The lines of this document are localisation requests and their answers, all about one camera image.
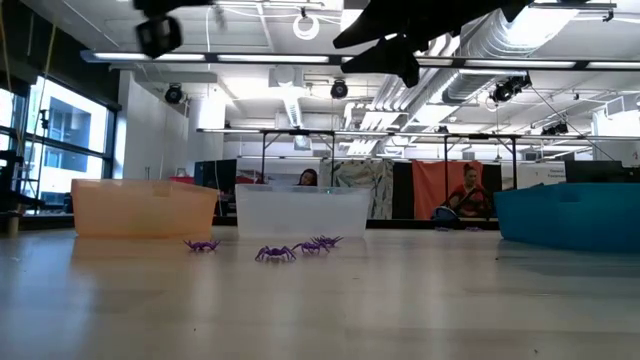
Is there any white air duct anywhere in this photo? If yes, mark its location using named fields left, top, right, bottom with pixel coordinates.
left=279, top=64, right=307, bottom=129

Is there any silver ventilation duct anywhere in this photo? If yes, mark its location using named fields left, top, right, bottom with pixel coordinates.
left=439, top=4, right=581, bottom=104

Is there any patterned fabric panel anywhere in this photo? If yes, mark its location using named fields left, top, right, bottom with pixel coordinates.
left=319, top=158, right=395, bottom=220

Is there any large window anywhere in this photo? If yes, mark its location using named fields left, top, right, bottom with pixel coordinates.
left=0, top=74, right=119, bottom=217

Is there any black partition panel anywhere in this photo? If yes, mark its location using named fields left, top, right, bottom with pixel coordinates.
left=393, top=160, right=415, bottom=220

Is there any white banner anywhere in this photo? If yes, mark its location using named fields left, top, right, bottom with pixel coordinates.
left=517, top=160, right=567, bottom=190

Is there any white cable coil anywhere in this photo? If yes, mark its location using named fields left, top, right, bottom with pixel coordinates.
left=292, top=13, right=321, bottom=41

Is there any black spotlight cluster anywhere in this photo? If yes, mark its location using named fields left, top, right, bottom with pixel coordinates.
left=488, top=74, right=533, bottom=105
left=541, top=121, right=570, bottom=137

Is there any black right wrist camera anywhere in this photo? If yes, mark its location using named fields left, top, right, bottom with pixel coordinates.
left=398, top=57, right=422, bottom=89

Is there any black metal rack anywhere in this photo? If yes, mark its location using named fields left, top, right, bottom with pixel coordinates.
left=442, top=132, right=520, bottom=192
left=259, top=128, right=337, bottom=187

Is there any black ceiling spotlight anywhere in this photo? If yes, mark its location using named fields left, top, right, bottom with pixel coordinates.
left=164, top=82, right=184, bottom=106
left=329, top=78, right=350, bottom=101

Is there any black shelf rack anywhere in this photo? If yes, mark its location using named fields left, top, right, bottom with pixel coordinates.
left=0, top=122, right=40, bottom=236

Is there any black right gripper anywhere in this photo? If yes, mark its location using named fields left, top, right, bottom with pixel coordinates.
left=333, top=0, right=501, bottom=74

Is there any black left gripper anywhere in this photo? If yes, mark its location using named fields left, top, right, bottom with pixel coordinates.
left=133, top=0, right=215, bottom=16

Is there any dark blue round device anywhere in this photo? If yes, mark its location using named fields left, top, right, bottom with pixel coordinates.
left=431, top=205, right=462, bottom=225

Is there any long light bar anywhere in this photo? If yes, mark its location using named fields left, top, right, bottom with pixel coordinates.
left=79, top=48, right=640, bottom=72

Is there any orange curtain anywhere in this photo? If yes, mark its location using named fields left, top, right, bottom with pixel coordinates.
left=411, top=159, right=485, bottom=220

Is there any teal plastic bin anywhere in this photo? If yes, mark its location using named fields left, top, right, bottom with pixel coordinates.
left=493, top=181, right=640, bottom=253

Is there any orange plastic bin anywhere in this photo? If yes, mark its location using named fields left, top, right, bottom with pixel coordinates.
left=70, top=178, right=219, bottom=238

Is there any clear plastic bin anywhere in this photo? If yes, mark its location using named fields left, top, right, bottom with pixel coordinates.
left=234, top=183, right=374, bottom=239

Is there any white pipe bundle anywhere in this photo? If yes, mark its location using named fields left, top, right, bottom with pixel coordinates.
left=372, top=47, right=464, bottom=112

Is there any wide black monitor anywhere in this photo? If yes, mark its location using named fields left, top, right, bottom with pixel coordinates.
left=564, top=159, right=640, bottom=184

